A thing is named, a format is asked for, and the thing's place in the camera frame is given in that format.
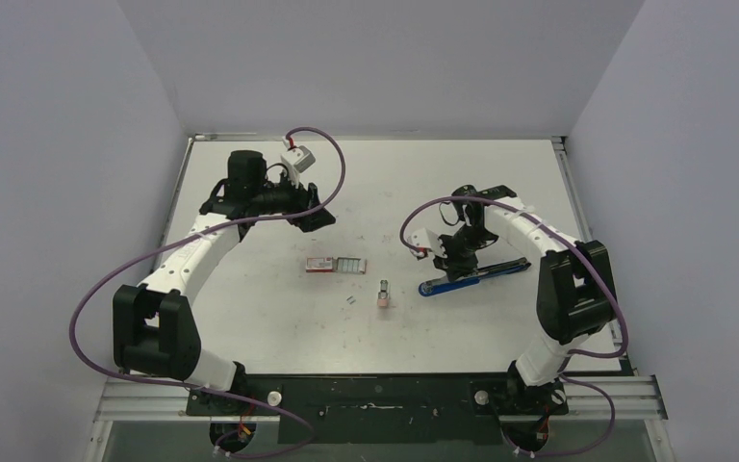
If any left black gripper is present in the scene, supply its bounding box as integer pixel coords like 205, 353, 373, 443
252, 167, 335, 231

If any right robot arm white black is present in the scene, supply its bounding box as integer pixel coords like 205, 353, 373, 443
409, 185, 616, 413

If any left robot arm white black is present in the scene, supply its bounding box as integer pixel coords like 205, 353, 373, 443
112, 146, 336, 415

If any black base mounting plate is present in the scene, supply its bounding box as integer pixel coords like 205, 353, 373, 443
186, 372, 569, 445

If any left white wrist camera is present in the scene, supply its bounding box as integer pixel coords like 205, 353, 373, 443
281, 145, 316, 183

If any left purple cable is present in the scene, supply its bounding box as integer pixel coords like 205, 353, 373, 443
67, 126, 347, 462

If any aluminium frame rail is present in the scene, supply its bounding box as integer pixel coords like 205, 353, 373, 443
95, 375, 669, 422

